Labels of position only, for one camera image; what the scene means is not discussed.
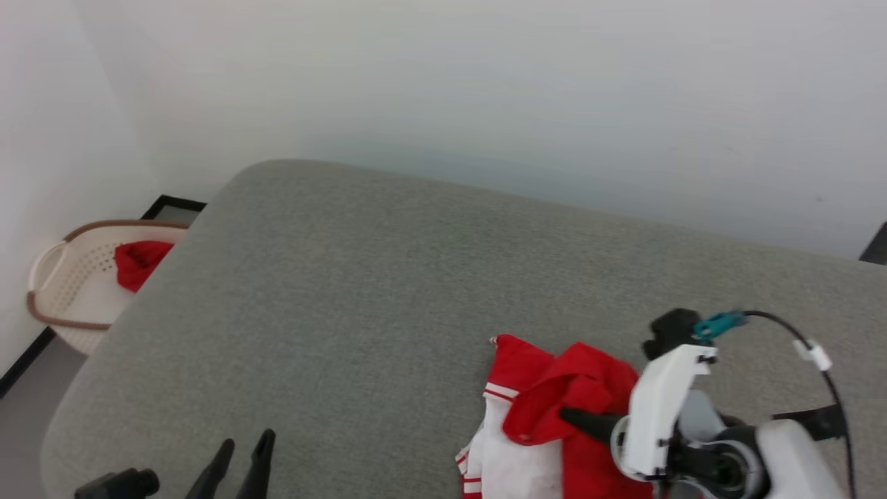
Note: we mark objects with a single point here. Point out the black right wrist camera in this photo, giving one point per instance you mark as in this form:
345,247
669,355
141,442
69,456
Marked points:
669,331

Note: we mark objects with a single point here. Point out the black baseboard strip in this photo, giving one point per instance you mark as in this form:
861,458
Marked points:
173,206

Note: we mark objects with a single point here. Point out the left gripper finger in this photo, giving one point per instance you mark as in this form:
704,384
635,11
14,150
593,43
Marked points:
258,471
211,478

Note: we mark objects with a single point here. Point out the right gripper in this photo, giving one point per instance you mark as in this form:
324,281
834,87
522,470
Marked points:
655,416

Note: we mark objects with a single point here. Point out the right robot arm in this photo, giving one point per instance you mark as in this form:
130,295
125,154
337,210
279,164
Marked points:
797,464

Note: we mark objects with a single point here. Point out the red Bulls basketball jersey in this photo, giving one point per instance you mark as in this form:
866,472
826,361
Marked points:
589,388

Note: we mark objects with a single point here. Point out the red cloth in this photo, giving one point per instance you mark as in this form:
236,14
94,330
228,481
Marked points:
138,263

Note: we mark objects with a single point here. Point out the cream plastic laundry basket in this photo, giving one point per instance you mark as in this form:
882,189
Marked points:
76,291

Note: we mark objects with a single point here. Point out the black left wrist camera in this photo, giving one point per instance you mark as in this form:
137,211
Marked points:
118,485

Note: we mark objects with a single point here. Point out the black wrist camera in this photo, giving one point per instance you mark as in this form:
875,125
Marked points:
118,485
669,331

